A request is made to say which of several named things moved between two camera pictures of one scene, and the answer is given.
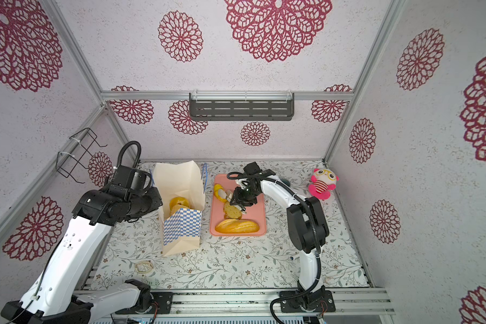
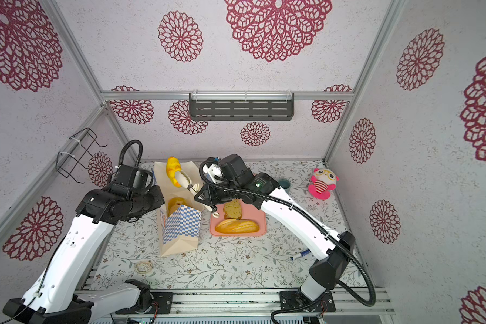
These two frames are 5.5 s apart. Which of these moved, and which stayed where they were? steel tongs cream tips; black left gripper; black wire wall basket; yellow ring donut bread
Moved: steel tongs cream tips
Stayed: black left gripper; yellow ring donut bread; black wire wall basket
